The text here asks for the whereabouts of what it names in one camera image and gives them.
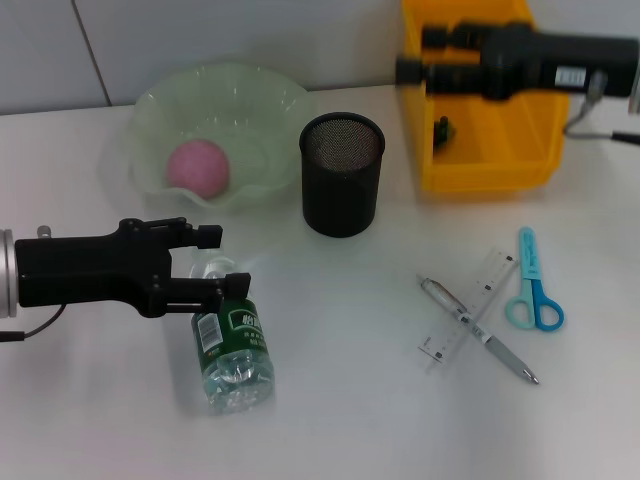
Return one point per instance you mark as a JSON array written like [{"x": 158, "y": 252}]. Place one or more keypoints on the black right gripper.
[{"x": 525, "y": 60}]

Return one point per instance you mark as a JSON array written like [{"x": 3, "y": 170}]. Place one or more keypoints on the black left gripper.
[{"x": 90, "y": 272}]

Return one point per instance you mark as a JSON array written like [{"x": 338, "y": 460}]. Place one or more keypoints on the green label water bottle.
[{"x": 235, "y": 365}]

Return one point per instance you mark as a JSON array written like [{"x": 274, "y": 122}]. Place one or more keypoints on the black mesh pen holder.
[{"x": 340, "y": 195}]

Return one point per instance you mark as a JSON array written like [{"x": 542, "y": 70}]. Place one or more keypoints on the green glass fruit bowl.
[{"x": 250, "y": 125}]

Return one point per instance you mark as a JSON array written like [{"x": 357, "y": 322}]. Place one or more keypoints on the transparent plastic ruler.
[{"x": 450, "y": 335}]

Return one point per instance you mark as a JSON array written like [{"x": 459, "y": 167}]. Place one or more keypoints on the blue teal scissors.
[{"x": 547, "y": 315}]

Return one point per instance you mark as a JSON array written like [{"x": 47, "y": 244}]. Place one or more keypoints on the grey clear ballpoint pen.
[{"x": 500, "y": 350}]

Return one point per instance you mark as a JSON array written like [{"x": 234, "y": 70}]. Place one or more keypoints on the yellow plastic bin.
[{"x": 500, "y": 150}]

